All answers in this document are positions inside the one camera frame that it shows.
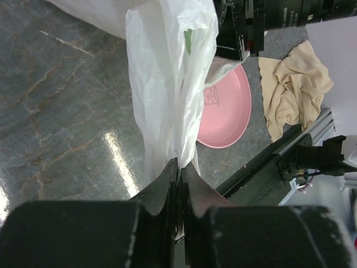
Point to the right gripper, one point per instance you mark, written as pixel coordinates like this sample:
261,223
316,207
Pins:
241,28

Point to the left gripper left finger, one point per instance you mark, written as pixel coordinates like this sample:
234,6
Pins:
139,232

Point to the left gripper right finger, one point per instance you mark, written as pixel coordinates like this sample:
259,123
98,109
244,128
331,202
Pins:
221,234

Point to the white plastic bag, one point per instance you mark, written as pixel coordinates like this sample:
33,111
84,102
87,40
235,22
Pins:
171,48

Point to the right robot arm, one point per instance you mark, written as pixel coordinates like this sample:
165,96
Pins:
316,17

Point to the beige cloth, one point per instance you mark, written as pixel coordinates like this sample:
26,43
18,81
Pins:
293,89

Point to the pink plate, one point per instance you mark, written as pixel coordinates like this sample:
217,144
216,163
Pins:
227,109

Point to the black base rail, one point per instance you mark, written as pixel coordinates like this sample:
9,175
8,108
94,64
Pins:
291,163

